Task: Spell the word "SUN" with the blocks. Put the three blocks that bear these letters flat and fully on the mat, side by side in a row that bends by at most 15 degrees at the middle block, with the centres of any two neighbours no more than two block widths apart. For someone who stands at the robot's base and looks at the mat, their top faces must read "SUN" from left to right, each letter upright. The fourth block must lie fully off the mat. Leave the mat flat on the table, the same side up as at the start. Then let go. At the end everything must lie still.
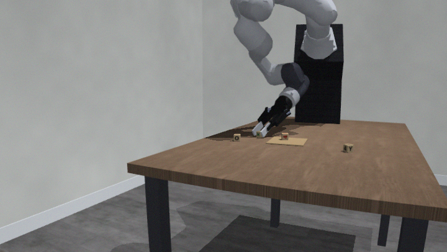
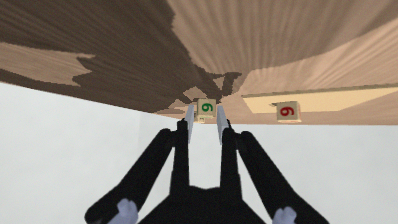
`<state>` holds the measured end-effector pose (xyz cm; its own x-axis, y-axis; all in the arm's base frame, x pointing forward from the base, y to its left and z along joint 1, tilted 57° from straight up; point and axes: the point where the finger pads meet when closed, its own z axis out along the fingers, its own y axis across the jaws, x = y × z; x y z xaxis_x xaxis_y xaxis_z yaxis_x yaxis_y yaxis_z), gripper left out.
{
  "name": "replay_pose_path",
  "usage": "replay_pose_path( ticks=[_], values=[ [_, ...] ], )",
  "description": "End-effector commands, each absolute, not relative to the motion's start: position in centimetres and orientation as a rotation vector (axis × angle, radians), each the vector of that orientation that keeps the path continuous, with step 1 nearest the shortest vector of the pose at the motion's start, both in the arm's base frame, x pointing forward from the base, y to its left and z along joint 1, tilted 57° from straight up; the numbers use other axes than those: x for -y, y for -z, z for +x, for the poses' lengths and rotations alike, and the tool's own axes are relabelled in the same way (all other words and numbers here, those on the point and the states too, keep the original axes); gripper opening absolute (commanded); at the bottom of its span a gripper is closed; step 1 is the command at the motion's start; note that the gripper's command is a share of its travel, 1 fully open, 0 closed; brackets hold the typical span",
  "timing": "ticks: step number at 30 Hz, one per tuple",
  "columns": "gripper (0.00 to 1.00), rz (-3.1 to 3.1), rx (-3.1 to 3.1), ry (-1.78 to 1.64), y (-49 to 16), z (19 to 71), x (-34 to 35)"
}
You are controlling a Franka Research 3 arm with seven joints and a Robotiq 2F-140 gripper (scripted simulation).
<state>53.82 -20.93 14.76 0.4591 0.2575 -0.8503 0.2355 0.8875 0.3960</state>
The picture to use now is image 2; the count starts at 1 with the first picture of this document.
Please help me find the tan flat mat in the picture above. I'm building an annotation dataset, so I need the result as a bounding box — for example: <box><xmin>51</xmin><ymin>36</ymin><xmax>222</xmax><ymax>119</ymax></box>
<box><xmin>242</xmin><ymin>83</ymin><xmax>398</xmax><ymax>113</ymax></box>

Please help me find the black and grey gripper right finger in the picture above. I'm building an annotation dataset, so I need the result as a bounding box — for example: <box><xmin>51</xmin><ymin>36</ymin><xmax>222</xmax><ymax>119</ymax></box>
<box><xmin>216</xmin><ymin>106</ymin><xmax>330</xmax><ymax>224</ymax></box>

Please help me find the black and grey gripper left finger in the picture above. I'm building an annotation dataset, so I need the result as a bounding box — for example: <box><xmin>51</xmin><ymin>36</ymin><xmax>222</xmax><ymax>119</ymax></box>
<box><xmin>84</xmin><ymin>105</ymin><xmax>194</xmax><ymax>224</ymax></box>

